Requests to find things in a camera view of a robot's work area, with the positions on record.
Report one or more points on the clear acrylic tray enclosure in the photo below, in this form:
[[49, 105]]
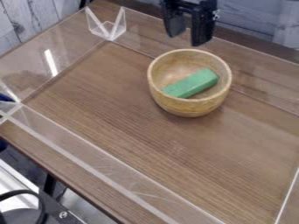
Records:
[[150, 167]]

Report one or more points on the light wooden bowl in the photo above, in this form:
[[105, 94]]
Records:
[[174, 66]]

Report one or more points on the black metal bracket with bolt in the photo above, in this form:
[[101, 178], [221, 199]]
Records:
[[58, 214]]

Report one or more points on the black table leg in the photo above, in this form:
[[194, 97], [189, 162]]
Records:
[[50, 185]]

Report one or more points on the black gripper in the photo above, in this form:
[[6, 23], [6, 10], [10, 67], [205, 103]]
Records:
[[203, 11]]

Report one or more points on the green rectangular block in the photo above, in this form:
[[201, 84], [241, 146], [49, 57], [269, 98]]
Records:
[[193, 84]]

